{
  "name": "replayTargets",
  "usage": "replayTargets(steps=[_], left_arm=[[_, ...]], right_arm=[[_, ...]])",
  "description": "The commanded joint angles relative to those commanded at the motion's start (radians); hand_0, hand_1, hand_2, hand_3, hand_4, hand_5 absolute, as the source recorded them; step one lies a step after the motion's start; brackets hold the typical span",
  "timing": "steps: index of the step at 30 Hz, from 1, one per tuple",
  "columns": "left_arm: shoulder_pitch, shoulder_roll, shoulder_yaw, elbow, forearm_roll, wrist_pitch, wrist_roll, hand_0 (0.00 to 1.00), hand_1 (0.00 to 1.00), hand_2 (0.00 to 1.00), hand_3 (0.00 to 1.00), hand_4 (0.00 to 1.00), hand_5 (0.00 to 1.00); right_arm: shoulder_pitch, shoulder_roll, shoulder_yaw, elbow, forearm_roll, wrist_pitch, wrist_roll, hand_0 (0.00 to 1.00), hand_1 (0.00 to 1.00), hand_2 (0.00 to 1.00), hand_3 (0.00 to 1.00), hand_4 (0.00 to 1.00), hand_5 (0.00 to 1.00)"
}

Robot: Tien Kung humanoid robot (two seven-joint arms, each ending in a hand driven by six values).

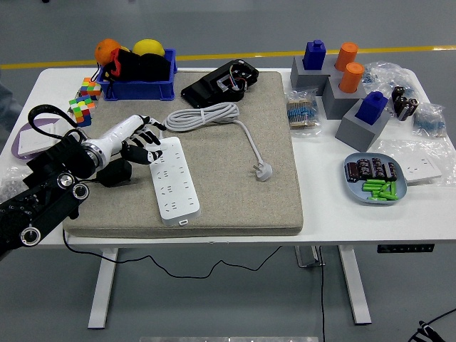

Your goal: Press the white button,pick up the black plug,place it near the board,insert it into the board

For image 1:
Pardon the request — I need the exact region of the grey-brown mat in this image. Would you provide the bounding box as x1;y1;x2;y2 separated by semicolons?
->
62;70;305;239

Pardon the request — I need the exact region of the blue-grey plate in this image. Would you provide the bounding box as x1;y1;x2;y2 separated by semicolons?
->
343;152;408;207

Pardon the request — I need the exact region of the metal bracket under table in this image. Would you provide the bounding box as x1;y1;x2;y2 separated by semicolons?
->
294;245;326;268

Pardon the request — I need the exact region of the purple tray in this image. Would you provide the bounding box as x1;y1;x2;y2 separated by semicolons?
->
11;117;72;165

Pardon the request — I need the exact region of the black table control panel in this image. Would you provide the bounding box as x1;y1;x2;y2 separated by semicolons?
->
376;243;436;254

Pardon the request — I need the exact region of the grey power strip cord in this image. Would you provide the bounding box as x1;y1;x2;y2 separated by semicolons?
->
162;102;274;182

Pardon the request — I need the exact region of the black hanging cable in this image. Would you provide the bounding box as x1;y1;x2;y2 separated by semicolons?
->
318;245;327;342

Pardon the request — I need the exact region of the bag of blue resistors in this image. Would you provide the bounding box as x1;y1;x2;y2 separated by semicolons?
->
286;88;323;138
412;102;447;139
361;61;418;103

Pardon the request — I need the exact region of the blue square peg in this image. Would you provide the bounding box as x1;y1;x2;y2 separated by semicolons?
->
355;90;389;125
301;39;327;71

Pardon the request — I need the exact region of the large colourful puzzle cube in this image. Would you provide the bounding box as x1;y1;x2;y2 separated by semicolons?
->
68;94;96;128

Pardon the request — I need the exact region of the black plug adapter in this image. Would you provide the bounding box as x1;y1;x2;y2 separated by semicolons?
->
96;158;133;188

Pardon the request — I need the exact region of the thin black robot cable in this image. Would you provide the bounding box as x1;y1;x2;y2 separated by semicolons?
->
425;309;456;327

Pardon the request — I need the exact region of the black pouch red trim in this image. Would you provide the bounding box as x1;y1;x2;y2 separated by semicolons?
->
90;48;172;83

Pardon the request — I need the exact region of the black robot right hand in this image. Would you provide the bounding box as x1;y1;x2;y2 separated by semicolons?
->
408;319;446;342

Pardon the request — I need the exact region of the small colourful puzzle cube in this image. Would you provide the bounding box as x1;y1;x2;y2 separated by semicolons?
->
79;77;103;101

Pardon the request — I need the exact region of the white wall switch panel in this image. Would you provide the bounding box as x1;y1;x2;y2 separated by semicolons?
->
17;123;64;157

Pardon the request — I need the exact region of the clear plastic bag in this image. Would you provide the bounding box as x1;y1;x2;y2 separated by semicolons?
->
377;137;456;187

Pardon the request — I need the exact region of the bag of metal nuts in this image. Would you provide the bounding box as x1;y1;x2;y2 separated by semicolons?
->
0;165;33;204

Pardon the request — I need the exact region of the thin black adapter cord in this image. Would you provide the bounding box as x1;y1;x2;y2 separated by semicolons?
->
62;177;283;279

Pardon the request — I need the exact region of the white wall socket panel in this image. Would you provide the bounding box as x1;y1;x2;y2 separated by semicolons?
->
400;156;442;185

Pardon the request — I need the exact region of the black electronic device with wires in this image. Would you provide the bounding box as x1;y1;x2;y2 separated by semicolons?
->
180;58;260;109

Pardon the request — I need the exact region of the grey block holder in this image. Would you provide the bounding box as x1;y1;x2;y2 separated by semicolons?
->
321;76;368;120
334;103;392;153
290;55;339;97

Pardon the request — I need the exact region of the white power strip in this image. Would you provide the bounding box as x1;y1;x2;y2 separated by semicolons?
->
148;136;202;227

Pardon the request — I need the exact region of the orange cylinder peg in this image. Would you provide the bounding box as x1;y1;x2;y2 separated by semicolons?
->
338;62;366;94
334;42;359;72

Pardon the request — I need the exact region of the white table leg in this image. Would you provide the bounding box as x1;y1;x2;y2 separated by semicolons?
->
338;244;373;326
87;247;120;330

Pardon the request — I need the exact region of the yellow lemon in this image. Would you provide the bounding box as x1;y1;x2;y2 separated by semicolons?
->
132;38;167;58

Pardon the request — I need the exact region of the orange fruit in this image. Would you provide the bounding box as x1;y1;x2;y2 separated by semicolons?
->
94;38;123;66

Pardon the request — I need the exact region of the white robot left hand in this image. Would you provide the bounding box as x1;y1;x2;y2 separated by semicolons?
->
95;114;167;167

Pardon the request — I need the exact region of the blue plastic bin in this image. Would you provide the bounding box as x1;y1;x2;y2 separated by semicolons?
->
95;48;178;102

